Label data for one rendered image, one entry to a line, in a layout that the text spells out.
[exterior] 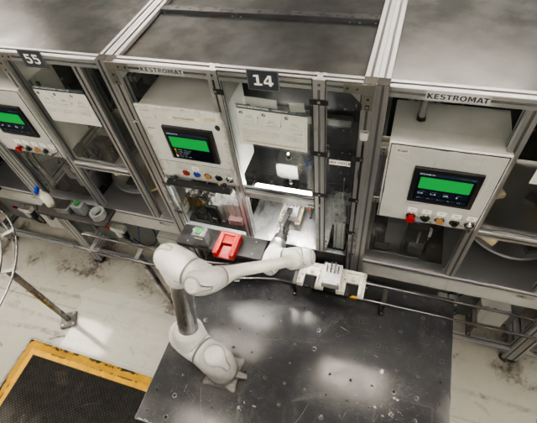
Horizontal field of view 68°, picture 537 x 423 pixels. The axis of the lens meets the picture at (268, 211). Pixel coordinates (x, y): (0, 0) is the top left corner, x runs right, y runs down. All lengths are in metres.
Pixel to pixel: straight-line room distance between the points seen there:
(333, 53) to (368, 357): 1.52
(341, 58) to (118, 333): 2.60
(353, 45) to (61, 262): 3.13
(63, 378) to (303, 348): 1.87
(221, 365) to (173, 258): 0.64
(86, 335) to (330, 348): 1.98
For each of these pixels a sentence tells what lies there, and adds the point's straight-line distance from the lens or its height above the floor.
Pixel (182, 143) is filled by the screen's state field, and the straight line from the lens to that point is 1.91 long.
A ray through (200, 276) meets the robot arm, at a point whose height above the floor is 1.51.
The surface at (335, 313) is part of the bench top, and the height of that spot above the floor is 0.68.
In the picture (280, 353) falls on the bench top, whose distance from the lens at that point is 2.31.
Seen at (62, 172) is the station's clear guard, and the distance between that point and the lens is 2.82.
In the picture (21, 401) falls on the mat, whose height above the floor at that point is 0.01.
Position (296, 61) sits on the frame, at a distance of 1.63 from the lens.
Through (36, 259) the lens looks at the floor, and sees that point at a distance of 4.16.
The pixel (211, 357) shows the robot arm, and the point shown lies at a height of 0.95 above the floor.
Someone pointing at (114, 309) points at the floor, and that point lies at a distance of 3.52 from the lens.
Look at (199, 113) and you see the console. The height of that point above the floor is 1.82.
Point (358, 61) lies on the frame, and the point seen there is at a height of 2.01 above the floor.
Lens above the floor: 2.87
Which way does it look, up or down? 52 degrees down
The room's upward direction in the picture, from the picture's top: 10 degrees counter-clockwise
